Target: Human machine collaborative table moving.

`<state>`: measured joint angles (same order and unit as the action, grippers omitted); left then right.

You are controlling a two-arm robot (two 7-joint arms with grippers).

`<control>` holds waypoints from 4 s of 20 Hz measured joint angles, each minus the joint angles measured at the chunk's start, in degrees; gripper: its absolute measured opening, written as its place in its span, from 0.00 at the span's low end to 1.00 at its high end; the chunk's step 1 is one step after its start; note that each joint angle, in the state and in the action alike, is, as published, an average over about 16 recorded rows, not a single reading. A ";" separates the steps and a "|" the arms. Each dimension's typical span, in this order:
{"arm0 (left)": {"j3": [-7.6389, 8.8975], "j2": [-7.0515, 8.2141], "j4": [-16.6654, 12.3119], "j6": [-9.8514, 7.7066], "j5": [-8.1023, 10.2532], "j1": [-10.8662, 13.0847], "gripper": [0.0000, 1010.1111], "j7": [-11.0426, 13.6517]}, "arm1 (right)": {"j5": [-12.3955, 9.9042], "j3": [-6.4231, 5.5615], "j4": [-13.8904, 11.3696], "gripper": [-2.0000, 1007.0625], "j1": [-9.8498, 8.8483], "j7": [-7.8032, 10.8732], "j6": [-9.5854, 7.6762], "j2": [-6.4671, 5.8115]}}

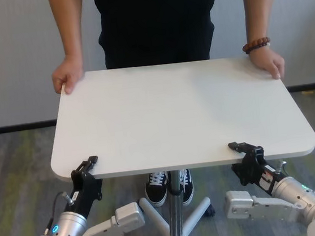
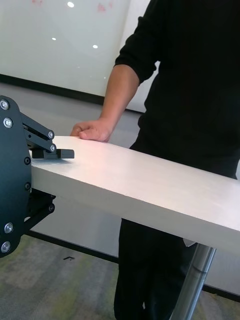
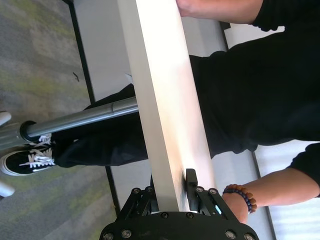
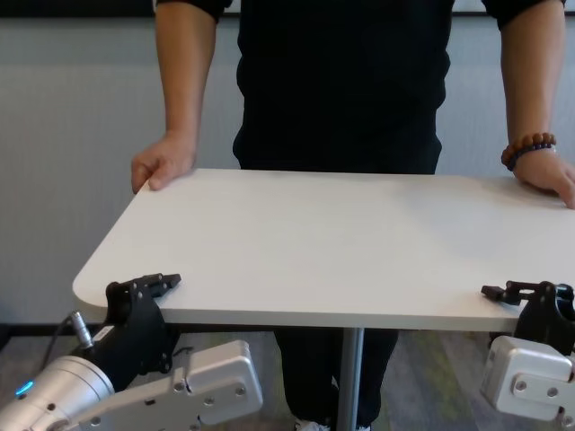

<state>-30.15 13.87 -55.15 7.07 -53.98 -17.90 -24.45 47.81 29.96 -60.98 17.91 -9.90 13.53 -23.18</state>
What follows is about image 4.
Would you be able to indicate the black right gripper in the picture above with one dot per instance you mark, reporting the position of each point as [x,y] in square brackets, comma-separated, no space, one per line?
[548,319]

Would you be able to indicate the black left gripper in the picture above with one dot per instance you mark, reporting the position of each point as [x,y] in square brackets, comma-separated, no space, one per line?
[135,336]

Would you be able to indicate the white rolling pedestal table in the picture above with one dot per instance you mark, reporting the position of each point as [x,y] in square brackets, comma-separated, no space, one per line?
[292,247]

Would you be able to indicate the person's left forearm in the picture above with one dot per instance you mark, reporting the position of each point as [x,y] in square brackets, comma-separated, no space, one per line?
[530,81]

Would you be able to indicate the person's right forearm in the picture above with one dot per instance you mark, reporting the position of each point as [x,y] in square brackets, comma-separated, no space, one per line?
[184,81]

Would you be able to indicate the person's left hand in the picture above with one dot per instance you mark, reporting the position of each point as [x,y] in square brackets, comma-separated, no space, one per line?
[548,175]

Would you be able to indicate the person's right hand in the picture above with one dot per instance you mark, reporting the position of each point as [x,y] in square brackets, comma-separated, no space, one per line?
[166,157]

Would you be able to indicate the small black floor scrap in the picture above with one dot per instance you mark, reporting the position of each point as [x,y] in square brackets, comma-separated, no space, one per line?
[185,350]

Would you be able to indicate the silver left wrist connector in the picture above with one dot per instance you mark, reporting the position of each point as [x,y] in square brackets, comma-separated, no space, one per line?
[83,332]

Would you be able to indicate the black trousers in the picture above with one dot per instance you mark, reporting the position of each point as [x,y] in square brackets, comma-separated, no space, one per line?
[323,372]

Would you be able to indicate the person in black clothes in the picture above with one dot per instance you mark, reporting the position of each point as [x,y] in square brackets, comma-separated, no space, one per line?
[341,67]

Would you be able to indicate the black wall skirting strip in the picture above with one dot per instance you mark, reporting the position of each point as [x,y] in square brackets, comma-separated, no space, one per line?
[27,331]

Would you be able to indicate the black glass board frame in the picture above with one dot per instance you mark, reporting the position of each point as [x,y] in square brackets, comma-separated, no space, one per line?
[67,8]

